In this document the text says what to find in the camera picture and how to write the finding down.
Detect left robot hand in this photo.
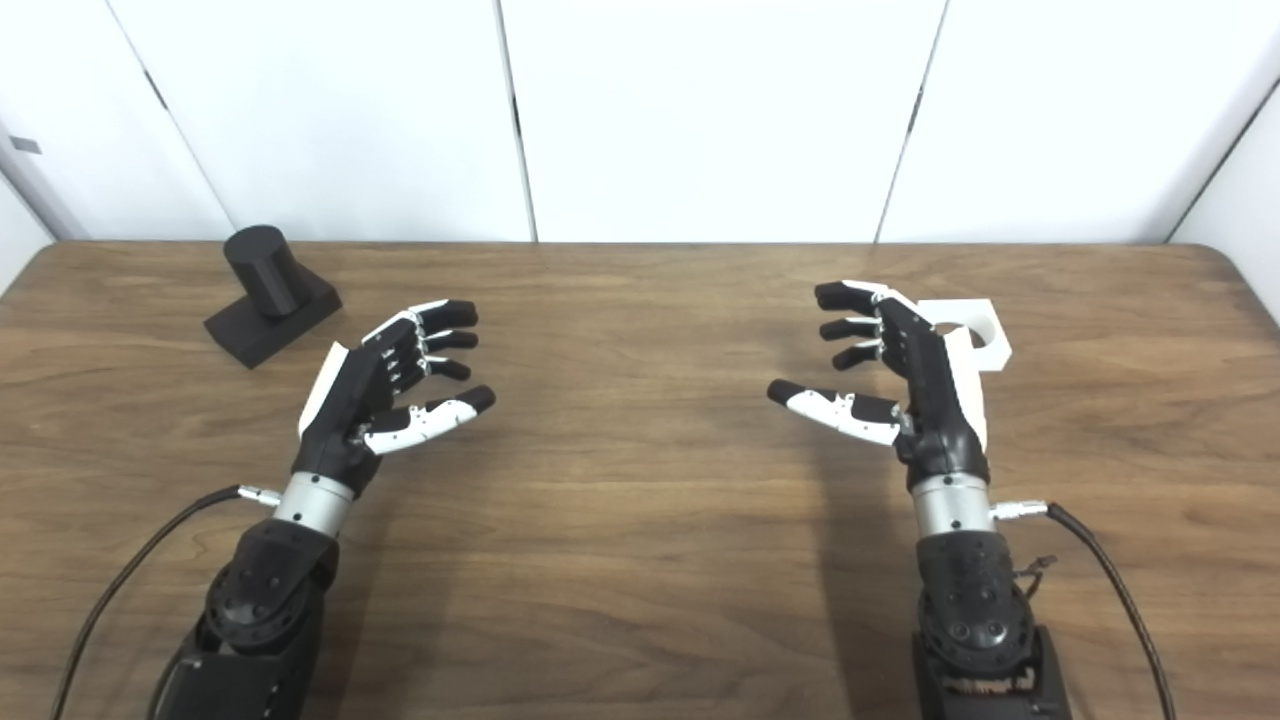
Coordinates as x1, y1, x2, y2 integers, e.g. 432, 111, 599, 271
290, 298, 497, 495

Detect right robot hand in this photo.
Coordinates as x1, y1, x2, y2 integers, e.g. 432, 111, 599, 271
767, 280, 991, 491

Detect thin right arm wires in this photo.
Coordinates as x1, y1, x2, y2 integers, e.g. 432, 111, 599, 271
1012, 555, 1058, 601

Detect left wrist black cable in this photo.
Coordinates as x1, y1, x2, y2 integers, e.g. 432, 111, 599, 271
50, 484, 283, 720

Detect black peg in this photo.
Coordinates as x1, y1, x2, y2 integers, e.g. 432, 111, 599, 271
203, 225, 343, 370

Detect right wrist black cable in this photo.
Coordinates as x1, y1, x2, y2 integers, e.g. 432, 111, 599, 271
990, 500, 1176, 720

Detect white square piece with hole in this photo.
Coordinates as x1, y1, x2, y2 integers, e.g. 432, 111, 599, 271
915, 298, 1014, 373

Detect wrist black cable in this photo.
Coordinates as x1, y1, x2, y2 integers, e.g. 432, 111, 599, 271
50, 484, 283, 720
990, 500, 1176, 720

